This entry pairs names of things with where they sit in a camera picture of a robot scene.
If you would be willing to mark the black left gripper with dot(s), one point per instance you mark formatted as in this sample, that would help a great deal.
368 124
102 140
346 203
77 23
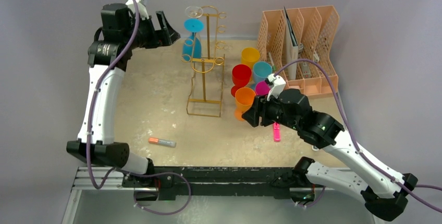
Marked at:
169 36

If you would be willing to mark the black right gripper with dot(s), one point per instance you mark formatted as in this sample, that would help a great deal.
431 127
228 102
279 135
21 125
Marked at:
264 109

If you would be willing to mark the orange wine glass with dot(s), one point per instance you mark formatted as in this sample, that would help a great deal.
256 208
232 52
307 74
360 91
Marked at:
244 98

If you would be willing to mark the teal wine glass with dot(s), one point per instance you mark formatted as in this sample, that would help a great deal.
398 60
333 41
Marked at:
192 47

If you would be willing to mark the magenta wine glass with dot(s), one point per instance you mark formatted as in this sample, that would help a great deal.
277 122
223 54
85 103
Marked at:
262 88

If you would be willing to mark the red wine glass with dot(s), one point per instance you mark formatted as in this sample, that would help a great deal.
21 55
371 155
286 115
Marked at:
241 75

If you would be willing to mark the light blue wine glass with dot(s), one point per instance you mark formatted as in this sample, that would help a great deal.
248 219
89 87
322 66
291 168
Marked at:
260 71

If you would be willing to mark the yellow wine glass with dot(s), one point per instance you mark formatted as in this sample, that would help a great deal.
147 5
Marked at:
249 56

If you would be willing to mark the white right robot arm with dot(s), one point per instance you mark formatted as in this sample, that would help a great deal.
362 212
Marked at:
382 190

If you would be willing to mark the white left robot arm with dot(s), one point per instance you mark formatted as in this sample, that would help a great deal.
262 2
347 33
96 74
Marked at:
108 56

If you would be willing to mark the clear wine glass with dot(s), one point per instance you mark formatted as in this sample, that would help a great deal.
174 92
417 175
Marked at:
194 12

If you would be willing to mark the pink highlighter marker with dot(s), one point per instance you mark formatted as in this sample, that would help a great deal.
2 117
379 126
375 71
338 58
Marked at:
276 132

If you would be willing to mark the white folder in organizer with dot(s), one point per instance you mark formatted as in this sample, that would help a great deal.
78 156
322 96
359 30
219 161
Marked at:
291 48

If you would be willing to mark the orange grey marker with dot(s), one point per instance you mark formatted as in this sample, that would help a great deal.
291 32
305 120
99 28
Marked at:
162 142

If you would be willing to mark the peach plastic file organizer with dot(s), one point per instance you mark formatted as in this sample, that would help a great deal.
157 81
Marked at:
314 29

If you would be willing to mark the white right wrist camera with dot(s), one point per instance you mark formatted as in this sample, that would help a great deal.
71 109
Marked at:
276 85

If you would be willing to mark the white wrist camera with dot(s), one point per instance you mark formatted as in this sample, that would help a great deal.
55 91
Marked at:
143 13
276 85

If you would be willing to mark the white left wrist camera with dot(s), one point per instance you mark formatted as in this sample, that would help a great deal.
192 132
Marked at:
143 13

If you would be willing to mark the gold wire glass rack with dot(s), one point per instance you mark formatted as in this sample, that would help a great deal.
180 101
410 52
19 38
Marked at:
210 59

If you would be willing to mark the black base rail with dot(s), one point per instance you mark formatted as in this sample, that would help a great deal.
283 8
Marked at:
171 181

